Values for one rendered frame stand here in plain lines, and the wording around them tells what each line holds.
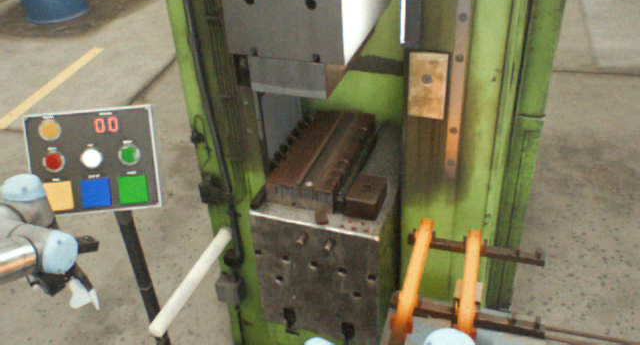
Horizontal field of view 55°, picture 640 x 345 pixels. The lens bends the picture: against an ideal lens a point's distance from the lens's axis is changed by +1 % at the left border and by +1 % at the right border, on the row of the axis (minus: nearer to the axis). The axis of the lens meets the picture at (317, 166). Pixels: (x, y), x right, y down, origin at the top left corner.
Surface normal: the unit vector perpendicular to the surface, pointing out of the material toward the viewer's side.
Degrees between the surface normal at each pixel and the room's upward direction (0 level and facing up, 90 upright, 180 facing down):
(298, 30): 90
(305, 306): 90
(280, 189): 90
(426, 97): 90
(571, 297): 0
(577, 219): 0
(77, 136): 60
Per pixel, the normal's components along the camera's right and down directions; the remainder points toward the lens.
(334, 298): -0.35, 0.55
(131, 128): 0.04, 0.08
